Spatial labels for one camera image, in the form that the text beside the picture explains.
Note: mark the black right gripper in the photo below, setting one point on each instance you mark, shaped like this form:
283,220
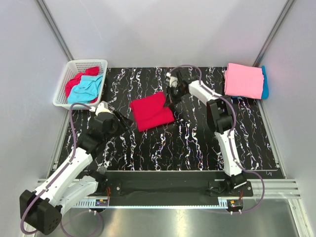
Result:
170,99

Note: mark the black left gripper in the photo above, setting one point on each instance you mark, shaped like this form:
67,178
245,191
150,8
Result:
124,123

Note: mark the red t-shirt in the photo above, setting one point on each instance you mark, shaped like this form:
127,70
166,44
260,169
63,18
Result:
149,112
90,72

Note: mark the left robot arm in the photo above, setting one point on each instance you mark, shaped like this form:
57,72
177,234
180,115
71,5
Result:
42,209

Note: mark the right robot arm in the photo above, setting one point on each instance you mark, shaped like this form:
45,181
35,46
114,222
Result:
221,120

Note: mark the light blue t-shirt in basket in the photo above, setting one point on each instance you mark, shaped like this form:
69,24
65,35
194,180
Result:
87,91

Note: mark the white plastic laundry basket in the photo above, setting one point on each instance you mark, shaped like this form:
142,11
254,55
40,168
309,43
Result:
71,69

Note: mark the red t-shirt in basket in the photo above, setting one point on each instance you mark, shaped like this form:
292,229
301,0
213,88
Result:
90,72

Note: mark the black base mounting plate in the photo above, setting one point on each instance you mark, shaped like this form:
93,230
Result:
166,189

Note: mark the folded pink t-shirt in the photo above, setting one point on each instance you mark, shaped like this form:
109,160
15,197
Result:
243,80

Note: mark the left controller board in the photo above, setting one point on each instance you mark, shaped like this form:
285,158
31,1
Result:
102,202

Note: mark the controller board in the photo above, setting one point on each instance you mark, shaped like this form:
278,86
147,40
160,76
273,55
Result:
102,202
236,203

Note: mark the folded blue t-shirt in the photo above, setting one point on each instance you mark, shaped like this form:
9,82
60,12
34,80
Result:
265,84

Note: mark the right controller board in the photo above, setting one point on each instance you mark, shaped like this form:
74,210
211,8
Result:
236,203

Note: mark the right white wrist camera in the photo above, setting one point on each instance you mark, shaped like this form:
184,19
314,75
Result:
173,81

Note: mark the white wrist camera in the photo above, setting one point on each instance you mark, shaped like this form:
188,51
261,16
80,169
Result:
100,108
173,81

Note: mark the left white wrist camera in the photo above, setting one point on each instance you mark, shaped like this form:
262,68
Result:
100,108

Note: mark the left aluminium corner post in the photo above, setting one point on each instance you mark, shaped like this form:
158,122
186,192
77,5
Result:
54,28

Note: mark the aluminium corner post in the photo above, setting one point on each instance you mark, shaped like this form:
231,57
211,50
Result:
54,28
273,32

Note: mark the right aluminium corner post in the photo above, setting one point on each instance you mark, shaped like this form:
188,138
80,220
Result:
273,32

